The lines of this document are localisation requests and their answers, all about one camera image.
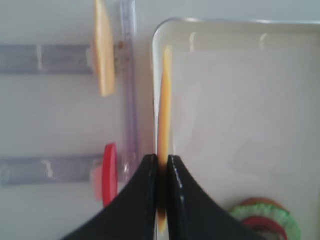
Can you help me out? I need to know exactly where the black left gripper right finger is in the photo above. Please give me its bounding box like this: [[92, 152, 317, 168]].
[[166, 155, 260, 240]]

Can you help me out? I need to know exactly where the red tomato slice on stack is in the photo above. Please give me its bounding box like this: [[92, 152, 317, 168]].
[[241, 216, 288, 240]]

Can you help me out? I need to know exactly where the orange cheese slice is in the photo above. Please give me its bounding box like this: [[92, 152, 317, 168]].
[[157, 46, 172, 233]]

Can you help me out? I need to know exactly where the red tomato slice in rack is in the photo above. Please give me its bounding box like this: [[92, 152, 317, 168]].
[[102, 143, 118, 207]]

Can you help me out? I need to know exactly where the green lettuce leaf on stack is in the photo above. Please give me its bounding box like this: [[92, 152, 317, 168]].
[[229, 203, 302, 240]]

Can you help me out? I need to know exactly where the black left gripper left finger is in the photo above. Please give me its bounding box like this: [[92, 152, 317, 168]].
[[63, 154, 159, 240]]

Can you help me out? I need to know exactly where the clear acrylic rack left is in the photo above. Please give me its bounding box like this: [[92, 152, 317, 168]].
[[0, 0, 138, 188]]

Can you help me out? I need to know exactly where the yellow cheese slice in rack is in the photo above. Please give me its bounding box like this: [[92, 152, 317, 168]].
[[93, 0, 116, 97]]

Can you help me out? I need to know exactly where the bottom bun slice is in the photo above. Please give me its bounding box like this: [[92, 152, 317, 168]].
[[239, 197, 289, 212]]

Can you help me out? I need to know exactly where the cream plastic tray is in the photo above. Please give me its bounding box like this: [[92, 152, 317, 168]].
[[152, 18, 320, 240]]

